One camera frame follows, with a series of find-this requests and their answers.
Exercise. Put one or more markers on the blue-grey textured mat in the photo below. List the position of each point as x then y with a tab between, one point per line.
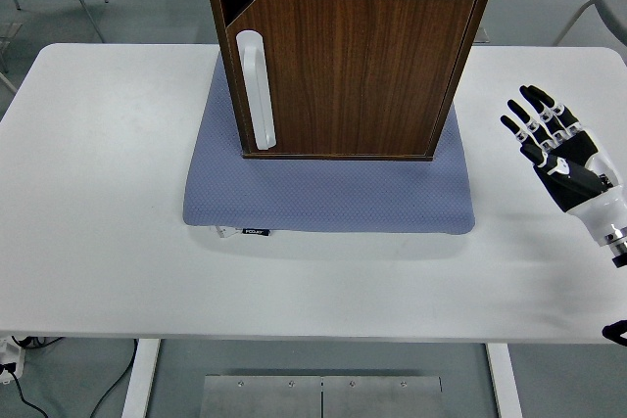
318	198

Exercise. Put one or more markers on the grey metal plate with screws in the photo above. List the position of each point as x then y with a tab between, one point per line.
264	398

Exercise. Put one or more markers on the white power strip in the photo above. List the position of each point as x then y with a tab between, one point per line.
12	357

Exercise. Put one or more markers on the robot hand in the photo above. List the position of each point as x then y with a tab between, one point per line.
578	178

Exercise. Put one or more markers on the black mat label tag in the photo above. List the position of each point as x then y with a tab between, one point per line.
256	231

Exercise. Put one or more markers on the brown wooden cabinet door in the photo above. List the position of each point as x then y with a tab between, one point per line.
367	70

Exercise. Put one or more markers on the white table leg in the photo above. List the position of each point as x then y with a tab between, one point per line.
504	384
139	379

